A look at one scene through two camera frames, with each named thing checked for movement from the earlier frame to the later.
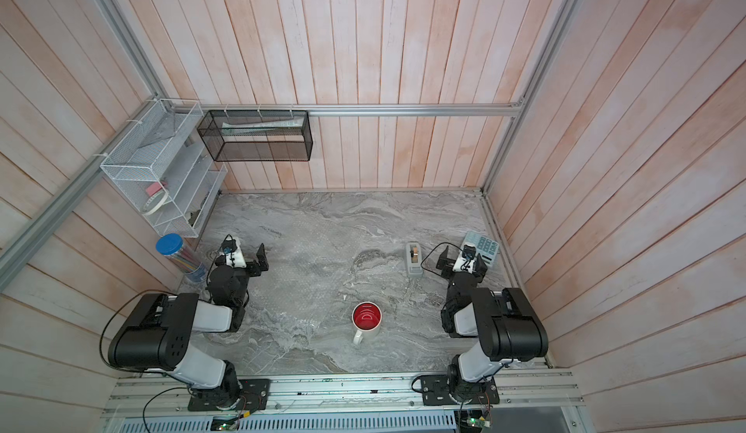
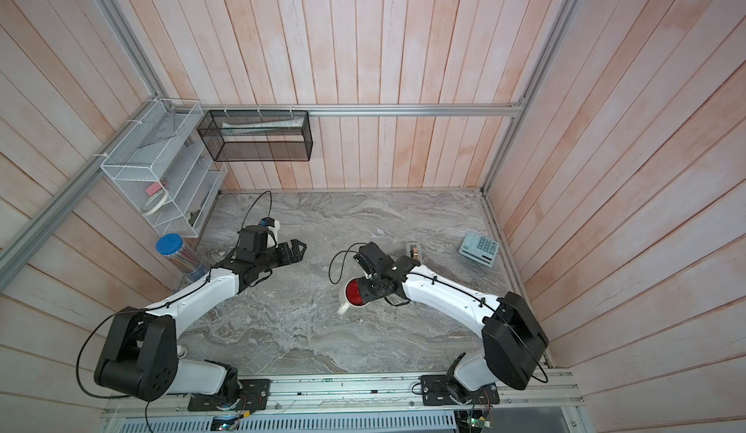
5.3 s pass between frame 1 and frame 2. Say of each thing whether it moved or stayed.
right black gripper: moved
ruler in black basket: stayed
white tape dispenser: stayed
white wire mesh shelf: stayed
